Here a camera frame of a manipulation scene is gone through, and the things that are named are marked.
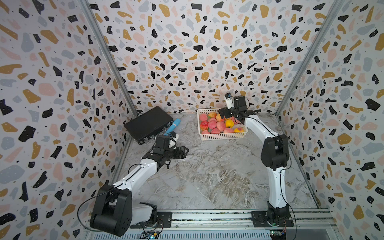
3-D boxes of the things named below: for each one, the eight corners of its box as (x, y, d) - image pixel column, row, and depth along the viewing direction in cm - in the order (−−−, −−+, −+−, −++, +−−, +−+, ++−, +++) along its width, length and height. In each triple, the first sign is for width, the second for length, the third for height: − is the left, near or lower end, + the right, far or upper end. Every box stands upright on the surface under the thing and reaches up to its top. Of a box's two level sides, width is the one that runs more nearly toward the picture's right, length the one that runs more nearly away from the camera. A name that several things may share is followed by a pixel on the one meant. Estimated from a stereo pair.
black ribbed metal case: (126, 128, 114) (123, 123, 110) (158, 110, 128) (157, 104, 123) (141, 146, 104) (139, 141, 99) (175, 124, 117) (174, 119, 113)
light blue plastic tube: (165, 135, 110) (164, 132, 107) (176, 120, 120) (176, 117, 117) (169, 137, 109) (168, 134, 106) (180, 121, 119) (180, 118, 116)
